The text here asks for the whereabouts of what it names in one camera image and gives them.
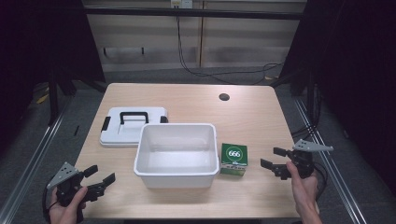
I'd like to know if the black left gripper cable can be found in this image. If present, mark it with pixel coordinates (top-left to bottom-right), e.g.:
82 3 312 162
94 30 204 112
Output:
41 186 61 224

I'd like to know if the white plastic storage bin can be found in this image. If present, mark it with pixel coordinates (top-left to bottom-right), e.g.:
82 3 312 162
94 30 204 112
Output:
133 122 220 189

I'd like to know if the aluminium floor rail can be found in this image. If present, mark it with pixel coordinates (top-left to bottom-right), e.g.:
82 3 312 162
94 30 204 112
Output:
0 98 75 224
293 98 370 224

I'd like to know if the black metal stand leg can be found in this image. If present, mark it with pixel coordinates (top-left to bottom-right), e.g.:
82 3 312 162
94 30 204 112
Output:
47 69 61 127

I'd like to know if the person's left hand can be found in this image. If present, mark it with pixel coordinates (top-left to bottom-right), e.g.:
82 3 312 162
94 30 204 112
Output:
49 186 89 224

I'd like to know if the white lid with black handle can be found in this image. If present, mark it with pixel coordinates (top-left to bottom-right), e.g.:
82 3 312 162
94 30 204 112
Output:
99 106 169 148

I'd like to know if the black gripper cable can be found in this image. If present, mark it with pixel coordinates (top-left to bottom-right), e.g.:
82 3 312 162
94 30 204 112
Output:
41 186 61 224
312 161 329 203

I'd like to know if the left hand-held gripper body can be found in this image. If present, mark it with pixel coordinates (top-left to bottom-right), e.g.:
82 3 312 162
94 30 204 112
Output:
46 161 106 208

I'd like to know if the dark curtain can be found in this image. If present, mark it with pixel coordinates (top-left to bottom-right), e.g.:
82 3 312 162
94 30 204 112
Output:
0 0 106 157
270 0 396 188

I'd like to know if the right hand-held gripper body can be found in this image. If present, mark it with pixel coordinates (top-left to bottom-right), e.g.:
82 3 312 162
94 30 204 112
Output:
274 138 334 181

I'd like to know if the black wall cable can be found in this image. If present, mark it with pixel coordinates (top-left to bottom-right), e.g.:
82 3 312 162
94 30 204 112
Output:
175 14 285 86

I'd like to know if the black horizontal frame bar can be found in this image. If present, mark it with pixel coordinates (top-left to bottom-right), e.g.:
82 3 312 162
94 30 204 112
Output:
83 7 305 21

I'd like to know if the green cardboard box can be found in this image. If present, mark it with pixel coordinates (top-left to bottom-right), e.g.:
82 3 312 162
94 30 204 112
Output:
219 142 249 177

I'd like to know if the yellow floor tape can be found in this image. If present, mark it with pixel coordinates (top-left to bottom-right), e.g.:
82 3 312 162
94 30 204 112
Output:
35 88 50 105

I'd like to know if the black floor cable bundle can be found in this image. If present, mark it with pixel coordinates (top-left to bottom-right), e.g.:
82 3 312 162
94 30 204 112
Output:
290 83 325 140

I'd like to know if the white wall socket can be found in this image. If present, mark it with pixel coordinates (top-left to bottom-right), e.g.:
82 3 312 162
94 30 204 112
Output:
170 0 194 9

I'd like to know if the person's right hand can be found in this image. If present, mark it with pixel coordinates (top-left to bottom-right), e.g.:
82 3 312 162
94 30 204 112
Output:
285 161 320 217

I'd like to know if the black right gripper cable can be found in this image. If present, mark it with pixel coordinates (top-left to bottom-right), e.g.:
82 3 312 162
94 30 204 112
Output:
312 161 329 203

